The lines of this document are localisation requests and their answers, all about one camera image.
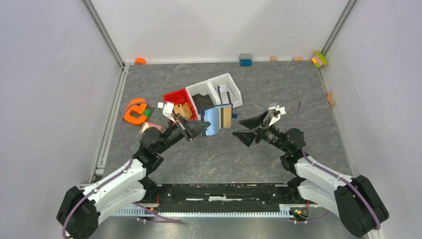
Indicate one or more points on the red bin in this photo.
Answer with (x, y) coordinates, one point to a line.
(181, 96)

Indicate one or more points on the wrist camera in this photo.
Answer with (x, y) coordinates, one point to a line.
(275, 111)
(167, 109)

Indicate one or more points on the pink white small box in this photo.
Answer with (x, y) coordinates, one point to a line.
(146, 125)

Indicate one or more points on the black wallets in bin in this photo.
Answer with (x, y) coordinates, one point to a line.
(202, 101)

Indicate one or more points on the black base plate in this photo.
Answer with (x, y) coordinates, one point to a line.
(269, 192)

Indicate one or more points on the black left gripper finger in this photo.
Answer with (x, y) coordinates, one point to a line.
(196, 129)
(184, 121)

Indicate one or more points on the orange letter-shaped toy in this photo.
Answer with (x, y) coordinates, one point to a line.
(135, 112)

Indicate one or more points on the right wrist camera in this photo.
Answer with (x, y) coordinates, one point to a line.
(275, 111)

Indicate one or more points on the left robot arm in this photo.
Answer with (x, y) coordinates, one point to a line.
(83, 210)

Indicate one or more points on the white cards in bin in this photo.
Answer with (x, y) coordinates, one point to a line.
(225, 94)

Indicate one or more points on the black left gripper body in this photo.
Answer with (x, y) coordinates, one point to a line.
(178, 132)

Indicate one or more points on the blue card holder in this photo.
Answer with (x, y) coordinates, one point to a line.
(210, 114)

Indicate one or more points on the white bin with wallets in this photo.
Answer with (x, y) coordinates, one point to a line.
(203, 88)

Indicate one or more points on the curved wooden block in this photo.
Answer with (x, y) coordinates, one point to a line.
(330, 100)

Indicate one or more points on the orange round toy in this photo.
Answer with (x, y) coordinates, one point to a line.
(139, 61)

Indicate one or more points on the blue grey toy brick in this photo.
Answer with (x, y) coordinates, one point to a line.
(245, 59)

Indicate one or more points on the multicolour brick stack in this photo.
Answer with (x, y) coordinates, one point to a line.
(319, 59)

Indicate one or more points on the tan object in red bin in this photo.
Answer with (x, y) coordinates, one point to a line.
(183, 110)

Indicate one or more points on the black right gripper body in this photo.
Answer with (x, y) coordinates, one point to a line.
(268, 134)

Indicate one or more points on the green toy block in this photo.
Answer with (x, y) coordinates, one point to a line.
(148, 112)

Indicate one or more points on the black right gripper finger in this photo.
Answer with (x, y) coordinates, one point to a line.
(245, 136)
(254, 122)

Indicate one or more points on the white bin with cards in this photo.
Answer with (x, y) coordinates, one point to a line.
(227, 79)

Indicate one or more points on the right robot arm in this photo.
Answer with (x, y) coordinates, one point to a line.
(354, 200)

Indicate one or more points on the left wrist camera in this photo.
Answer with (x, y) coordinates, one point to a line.
(167, 109)

